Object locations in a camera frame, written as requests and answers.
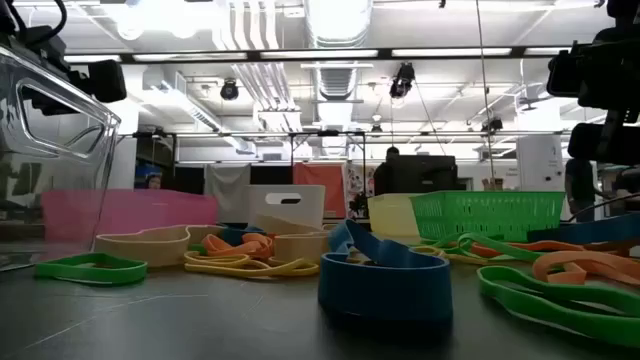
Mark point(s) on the orange rubber band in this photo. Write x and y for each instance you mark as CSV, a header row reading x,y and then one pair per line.
x,y
540,246
240,247
590,262

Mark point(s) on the blue rubber band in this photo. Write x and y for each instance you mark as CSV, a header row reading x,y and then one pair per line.
x,y
235,235
385,290
590,230

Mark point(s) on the yellow rubber band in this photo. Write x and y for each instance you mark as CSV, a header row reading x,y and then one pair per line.
x,y
450,255
250,270

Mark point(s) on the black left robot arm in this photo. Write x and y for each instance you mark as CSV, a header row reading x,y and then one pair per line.
x,y
47,50

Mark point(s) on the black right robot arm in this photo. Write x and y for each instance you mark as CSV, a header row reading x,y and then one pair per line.
x,y
615,75

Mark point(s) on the thin vertical rod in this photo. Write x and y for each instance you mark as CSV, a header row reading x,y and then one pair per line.
x,y
484,100

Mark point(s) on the clear plastic bin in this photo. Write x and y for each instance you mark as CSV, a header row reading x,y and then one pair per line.
x,y
50,150

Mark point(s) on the black ceiling spotlight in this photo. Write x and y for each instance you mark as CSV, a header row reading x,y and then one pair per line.
x,y
402,80
229,90
492,125

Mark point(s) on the blue storage crate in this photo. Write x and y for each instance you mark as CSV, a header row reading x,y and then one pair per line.
x,y
142,171

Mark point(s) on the person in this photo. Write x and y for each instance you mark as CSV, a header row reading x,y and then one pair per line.
x,y
580,185
385,175
153,181

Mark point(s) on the pink plastic bin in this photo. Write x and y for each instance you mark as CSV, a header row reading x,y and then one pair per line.
x,y
150,212

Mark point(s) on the grey hanging cloth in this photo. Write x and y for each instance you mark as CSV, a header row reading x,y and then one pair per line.
x,y
227,190

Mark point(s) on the green plastic basket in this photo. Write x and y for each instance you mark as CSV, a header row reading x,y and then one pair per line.
x,y
490,215

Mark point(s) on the black monitor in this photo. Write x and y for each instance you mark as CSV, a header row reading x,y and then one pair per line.
x,y
425,175

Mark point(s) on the black overhead light bar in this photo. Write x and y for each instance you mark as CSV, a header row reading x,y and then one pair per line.
x,y
385,52

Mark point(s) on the yellow plastic bin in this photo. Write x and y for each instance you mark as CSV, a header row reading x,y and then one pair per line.
x,y
392,215

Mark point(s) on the black pipe truss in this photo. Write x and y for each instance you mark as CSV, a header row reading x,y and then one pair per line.
x,y
327,133

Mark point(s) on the white plastic bin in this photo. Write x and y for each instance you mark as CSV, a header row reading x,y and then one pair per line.
x,y
310,197

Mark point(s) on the floral poster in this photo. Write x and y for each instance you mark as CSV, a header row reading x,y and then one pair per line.
x,y
357,180

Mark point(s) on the orange hanging cloth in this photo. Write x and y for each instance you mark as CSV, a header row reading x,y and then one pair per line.
x,y
332,190

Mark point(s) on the silver ventilation duct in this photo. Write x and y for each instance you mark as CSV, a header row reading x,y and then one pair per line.
x,y
337,30

